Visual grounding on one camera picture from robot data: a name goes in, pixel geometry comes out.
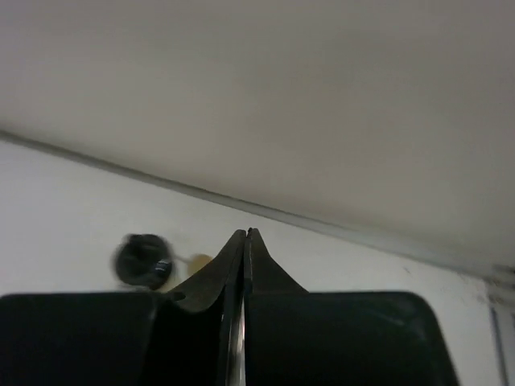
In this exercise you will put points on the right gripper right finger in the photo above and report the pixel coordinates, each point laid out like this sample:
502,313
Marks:
296,337

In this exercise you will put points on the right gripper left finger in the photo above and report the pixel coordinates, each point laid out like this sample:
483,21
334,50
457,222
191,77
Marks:
182,337

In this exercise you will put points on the black knob lid jar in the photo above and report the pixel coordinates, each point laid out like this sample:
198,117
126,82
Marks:
143,260

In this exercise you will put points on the aluminium rail on right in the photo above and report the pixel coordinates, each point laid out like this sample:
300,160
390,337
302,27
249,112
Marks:
503,331

